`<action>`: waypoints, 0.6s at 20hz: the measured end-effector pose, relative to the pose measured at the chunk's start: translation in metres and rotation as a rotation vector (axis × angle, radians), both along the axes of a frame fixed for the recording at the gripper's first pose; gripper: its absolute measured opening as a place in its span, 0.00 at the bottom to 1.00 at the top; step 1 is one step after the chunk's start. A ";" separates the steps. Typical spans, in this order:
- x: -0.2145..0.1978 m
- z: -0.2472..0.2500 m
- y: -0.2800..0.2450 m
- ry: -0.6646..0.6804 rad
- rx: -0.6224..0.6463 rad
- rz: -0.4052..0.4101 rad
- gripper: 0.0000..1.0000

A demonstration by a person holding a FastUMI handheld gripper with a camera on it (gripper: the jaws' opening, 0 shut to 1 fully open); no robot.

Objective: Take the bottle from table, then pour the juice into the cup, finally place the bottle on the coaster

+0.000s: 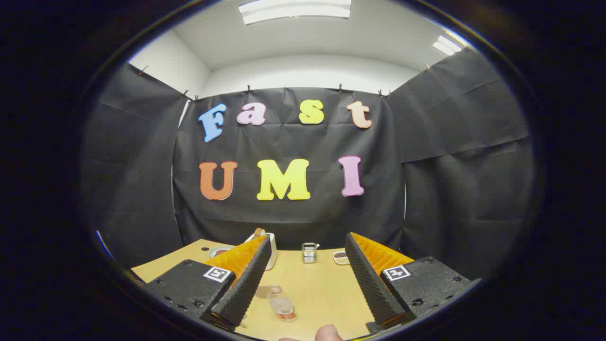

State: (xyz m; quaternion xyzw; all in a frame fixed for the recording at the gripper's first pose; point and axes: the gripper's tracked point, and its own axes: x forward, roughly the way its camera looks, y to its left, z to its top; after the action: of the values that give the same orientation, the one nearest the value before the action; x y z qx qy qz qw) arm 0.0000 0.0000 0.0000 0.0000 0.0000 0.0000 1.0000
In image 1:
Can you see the wooden table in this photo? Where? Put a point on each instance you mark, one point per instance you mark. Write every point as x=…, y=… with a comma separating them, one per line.
x=322, y=289

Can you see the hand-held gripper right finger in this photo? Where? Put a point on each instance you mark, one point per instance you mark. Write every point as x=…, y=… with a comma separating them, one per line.
x=371, y=289

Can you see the clear plastic juice bottle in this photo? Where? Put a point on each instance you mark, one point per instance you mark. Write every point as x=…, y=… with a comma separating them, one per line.
x=283, y=305

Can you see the pale green plate with food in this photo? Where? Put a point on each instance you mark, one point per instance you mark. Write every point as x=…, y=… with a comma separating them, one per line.
x=220, y=251

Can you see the small ceiling light panel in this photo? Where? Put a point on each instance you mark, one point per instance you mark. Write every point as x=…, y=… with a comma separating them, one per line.
x=446, y=45

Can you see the white divided condiment tray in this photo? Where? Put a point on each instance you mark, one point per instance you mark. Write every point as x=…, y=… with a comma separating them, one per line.
x=340, y=257

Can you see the bread slice in toaster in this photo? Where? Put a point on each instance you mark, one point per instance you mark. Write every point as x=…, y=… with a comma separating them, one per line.
x=259, y=232

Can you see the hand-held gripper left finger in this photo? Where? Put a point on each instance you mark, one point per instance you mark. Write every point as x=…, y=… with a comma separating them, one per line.
x=244, y=284

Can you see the white toaster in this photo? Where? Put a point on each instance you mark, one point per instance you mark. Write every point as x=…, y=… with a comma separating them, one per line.
x=272, y=251

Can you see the black backdrop cloth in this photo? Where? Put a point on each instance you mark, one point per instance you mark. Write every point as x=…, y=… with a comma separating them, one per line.
x=289, y=142

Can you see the large ceiling light panel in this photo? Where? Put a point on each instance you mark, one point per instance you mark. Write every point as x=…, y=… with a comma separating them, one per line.
x=293, y=10

